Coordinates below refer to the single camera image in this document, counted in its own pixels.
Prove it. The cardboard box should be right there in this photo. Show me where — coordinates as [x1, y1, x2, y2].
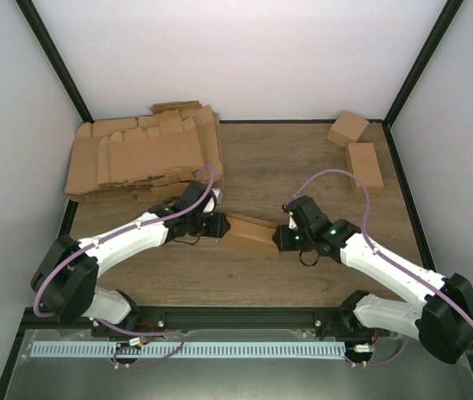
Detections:
[220, 213, 279, 258]
[345, 142, 385, 194]
[326, 111, 370, 148]

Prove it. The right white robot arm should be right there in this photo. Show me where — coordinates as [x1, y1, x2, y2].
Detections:
[272, 196, 473, 364]

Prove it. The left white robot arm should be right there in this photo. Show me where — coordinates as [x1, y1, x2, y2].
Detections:
[31, 181, 231, 337]

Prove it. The stack of flat cardboard blanks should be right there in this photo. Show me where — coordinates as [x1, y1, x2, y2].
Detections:
[65, 101, 225, 202]

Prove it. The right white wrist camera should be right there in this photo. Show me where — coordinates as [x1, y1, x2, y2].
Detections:
[281, 204, 297, 230]

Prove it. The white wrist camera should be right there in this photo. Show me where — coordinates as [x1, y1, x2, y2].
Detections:
[202, 188, 223, 213]
[281, 204, 297, 230]

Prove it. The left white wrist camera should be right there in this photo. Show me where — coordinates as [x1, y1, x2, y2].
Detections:
[202, 188, 223, 213]

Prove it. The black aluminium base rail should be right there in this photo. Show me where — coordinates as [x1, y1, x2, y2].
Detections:
[23, 306, 462, 334]

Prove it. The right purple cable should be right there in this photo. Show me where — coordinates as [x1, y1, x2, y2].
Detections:
[281, 168, 473, 354]

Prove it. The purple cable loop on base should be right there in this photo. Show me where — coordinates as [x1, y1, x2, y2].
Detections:
[112, 327, 191, 371]

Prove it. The light blue slotted cable duct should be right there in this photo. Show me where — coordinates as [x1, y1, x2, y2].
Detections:
[30, 341, 346, 360]

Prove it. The black frame post left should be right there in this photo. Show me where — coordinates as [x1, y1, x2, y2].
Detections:
[15, 0, 94, 123]

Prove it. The black frame post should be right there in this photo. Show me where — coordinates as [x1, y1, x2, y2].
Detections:
[384, 0, 465, 123]
[15, 0, 94, 123]

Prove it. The black frame post right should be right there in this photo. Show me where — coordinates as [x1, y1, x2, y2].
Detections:
[384, 0, 465, 123]

